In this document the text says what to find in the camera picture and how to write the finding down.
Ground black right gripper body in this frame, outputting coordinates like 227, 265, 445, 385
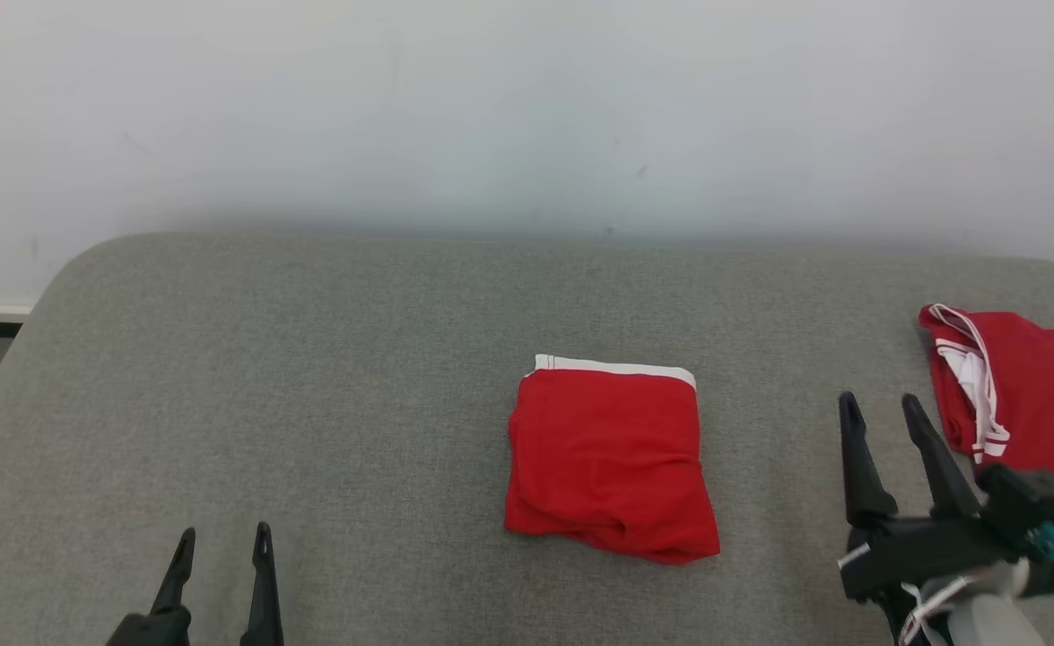
838, 510, 1027, 602

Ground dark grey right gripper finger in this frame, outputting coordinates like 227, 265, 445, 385
838, 390, 900, 528
901, 392, 982, 519

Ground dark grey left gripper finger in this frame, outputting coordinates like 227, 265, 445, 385
149, 527, 197, 622
239, 521, 284, 646

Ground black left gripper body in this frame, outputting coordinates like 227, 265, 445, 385
104, 606, 193, 646

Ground red jersey with white sleeves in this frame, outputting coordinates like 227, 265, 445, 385
918, 303, 1054, 486

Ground red shorts with white trim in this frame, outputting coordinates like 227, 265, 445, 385
503, 354, 722, 567

